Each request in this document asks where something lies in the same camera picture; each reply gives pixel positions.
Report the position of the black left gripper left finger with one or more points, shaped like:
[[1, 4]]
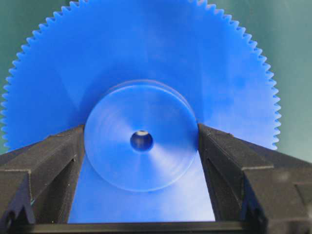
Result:
[[38, 181]]

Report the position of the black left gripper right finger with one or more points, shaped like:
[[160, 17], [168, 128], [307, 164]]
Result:
[[248, 182]]

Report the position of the large blue plastic gear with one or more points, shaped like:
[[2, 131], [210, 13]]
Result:
[[140, 75]]

